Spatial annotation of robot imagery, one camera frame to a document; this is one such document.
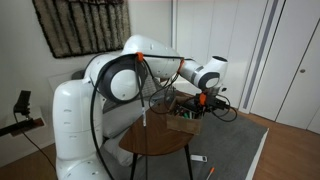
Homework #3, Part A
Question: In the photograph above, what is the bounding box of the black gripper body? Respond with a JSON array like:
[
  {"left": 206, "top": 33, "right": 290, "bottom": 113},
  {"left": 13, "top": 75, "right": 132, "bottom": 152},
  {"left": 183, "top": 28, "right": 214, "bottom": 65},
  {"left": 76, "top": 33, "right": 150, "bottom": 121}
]
[{"left": 182, "top": 98, "right": 211, "bottom": 114}]

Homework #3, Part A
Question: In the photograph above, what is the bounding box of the cardboard box of markers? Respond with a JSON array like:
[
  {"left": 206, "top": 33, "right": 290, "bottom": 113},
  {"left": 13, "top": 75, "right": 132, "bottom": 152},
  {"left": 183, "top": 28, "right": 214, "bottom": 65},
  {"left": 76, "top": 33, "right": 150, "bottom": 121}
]
[{"left": 166, "top": 96, "right": 203, "bottom": 135}]

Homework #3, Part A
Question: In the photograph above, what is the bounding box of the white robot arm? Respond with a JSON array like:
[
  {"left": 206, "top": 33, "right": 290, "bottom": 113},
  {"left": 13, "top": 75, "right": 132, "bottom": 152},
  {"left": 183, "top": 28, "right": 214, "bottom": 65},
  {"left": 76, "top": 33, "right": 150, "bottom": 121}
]
[{"left": 53, "top": 35, "right": 228, "bottom": 180}]

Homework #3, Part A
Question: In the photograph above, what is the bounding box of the grey carpet rug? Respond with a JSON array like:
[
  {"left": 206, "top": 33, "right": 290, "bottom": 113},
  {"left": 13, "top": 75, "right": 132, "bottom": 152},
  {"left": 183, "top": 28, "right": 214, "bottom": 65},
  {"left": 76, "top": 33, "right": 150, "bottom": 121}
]
[{"left": 99, "top": 111, "right": 270, "bottom": 180}]

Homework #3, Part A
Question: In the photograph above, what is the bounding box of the white remote on floor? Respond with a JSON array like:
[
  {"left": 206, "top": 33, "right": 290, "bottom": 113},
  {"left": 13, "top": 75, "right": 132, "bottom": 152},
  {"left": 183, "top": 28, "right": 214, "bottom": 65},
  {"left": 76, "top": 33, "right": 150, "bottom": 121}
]
[{"left": 190, "top": 155, "right": 207, "bottom": 162}]

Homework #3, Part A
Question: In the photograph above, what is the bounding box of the wooden semicircle side table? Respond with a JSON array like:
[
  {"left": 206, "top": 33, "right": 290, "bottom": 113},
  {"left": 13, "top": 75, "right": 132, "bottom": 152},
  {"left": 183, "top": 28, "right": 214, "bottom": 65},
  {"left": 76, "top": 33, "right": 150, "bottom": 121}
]
[{"left": 119, "top": 96, "right": 193, "bottom": 180}]

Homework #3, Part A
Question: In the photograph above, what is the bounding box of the orange-tipped marker on floor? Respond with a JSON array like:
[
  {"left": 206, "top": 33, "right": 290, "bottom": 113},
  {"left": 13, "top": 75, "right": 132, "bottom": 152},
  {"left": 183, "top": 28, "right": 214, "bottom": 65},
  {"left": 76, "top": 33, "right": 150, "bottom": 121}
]
[{"left": 206, "top": 167, "right": 215, "bottom": 180}]

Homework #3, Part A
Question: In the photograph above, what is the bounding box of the grey sofa cushion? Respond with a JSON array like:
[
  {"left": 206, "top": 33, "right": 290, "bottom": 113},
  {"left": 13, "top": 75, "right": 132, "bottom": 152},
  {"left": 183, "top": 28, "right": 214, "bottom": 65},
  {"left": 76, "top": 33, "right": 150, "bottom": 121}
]
[{"left": 101, "top": 76, "right": 158, "bottom": 168}]

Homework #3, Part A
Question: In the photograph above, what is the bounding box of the white closet door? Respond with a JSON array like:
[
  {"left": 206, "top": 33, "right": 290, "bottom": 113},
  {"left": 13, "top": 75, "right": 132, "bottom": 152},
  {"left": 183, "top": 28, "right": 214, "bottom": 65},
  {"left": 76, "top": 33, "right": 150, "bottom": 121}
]
[{"left": 251, "top": 0, "right": 320, "bottom": 133}]

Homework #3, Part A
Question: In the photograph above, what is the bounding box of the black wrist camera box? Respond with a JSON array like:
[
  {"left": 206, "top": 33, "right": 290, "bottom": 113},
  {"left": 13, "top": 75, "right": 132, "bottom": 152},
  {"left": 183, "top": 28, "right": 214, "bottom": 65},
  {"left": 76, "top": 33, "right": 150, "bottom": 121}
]
[{"left": 213, "top": 98, "right": 230, "bottom": 110}]

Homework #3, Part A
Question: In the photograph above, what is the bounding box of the black cable bundle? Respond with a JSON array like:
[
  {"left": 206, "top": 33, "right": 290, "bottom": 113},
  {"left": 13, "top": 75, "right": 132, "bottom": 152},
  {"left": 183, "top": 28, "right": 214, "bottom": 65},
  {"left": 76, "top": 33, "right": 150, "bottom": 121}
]
[{"left": 89, "top": 53, "right": 239, "bottom": 180}]

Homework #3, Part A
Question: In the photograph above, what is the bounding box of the dark woven wall hanging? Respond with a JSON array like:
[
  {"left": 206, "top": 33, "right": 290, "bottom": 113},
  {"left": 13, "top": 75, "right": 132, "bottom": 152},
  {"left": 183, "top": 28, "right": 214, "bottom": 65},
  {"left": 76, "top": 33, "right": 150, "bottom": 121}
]
[{"left": 32, "top": 0, "right": 131, "bottom": 58}]

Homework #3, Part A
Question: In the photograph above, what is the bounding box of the black camera on stand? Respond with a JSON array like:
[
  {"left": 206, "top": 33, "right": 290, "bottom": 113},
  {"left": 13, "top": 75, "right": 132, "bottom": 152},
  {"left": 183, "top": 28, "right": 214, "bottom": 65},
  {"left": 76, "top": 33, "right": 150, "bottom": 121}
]
[{"left": 0, "top": 90, "right": 44, "bottom": 136}]

